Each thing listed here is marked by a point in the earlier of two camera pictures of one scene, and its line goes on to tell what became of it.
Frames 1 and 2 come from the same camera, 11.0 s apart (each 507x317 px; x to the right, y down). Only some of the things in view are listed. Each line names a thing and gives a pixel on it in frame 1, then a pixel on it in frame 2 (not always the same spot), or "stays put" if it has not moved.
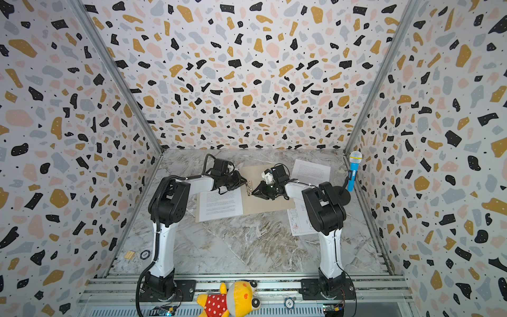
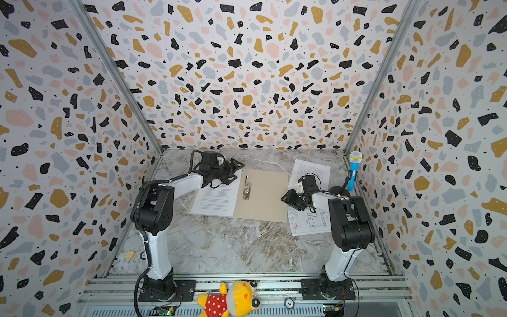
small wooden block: x=129 y=255 stays put
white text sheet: x=310 y=173 stays put
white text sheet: x=214 y=205 stays put
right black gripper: x=263 y=190 to x=294 y=198
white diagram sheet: x=300 y=220 stays put
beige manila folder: x=197 y=208 to x=261 y=195
